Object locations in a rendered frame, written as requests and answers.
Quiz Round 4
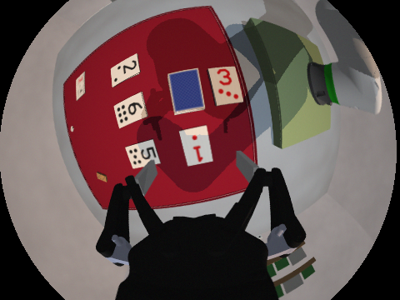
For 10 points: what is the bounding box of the dark red card cloth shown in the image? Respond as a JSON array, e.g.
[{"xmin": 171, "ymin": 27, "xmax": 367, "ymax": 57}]
[
  {"xmin": 64, "ymin": 7, "xmax": 253, "ymax": 208},
  {"xmin": 63, "ymin": 6, "xmax": 258, "ymax": 209}
]

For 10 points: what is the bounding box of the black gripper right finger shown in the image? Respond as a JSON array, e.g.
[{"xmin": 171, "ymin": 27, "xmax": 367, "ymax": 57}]
[{"xmin": 205, "ymin": 151, "xmax": 306, "ymax": 260}]

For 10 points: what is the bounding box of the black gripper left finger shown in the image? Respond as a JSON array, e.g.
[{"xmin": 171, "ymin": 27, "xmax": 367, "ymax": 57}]
[{"xmin": 96, "ymin": 160, "xmax": 181, "ymax": 267}]

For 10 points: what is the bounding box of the brown domino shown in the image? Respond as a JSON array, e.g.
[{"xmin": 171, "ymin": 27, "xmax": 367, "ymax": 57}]
[{"xmin": 97, "ymin": 172, "xmax": 108, "ymax": 182}]

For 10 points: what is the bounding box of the red playing card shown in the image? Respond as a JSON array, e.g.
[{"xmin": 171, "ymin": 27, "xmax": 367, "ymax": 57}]
[{"xmin": 207, "ymin": 66, "xmax": 243, "ymax": 106}]

